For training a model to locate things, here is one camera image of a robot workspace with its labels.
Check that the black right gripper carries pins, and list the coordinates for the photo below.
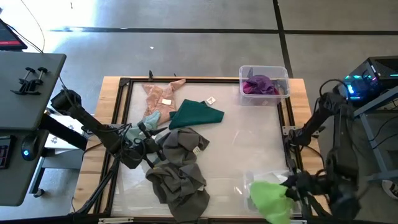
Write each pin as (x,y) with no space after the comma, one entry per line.
(300,183)

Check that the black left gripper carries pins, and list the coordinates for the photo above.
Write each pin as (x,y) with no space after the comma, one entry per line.
(152,145)

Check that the light blue towel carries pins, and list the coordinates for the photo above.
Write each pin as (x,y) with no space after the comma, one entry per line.
(149,121)

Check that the lime green towel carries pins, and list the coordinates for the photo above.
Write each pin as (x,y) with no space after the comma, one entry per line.
(270,199)

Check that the peach towel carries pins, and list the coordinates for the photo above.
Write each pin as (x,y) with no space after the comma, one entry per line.
(158,93)

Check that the dark green towel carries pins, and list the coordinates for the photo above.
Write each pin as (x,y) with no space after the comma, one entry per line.
(196,113)

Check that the olive grey towel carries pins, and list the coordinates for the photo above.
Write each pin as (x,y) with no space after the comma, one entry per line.
(180,193)

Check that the magenta towel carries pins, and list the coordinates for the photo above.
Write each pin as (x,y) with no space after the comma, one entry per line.
(248,88)

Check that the purple towel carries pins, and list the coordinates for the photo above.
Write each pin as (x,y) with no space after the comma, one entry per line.
(261,82)

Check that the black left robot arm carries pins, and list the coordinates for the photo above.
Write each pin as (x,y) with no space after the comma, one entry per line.
(93,124)

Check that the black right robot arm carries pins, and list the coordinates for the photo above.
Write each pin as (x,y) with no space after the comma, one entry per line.
(311,124)

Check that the clear plastic bin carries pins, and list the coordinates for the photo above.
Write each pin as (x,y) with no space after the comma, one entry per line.
(264,70)
(273,175)

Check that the small black clip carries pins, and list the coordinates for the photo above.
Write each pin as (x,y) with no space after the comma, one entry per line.
(150,75)

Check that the white printed box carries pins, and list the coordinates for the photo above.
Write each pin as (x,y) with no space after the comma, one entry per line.
(59,140)

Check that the blue-grey metal cart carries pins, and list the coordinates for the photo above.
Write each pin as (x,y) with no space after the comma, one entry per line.
(373,149)

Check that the grey desk base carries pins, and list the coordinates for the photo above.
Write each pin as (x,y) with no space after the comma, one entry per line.
(59,159)

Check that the white rounded object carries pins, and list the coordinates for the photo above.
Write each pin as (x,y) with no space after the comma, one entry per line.
(391,188)

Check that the black mouse with blue light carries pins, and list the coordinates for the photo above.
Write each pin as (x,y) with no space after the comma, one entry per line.
(29,146)

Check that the black screw clamp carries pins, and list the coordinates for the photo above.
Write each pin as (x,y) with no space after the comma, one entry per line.
(35,81)
(21,85)

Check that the grey desk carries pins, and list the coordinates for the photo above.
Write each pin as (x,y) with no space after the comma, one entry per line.
(25,109)

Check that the black computer case with lights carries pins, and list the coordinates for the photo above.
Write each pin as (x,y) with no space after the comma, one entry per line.
(373,77)

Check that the black keyboard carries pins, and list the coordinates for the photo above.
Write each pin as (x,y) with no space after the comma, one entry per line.
(4,152)

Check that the black monitor with red stripe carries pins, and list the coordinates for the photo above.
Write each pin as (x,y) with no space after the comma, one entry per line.
(9,37)

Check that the silver corner bracket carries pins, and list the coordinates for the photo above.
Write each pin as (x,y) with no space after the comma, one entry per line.
(287,129)

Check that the black diagonal frame strut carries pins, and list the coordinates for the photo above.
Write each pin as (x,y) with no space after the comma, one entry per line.
(102,186)

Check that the black aluminium table frame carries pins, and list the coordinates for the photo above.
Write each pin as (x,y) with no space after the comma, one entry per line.
(211,80)

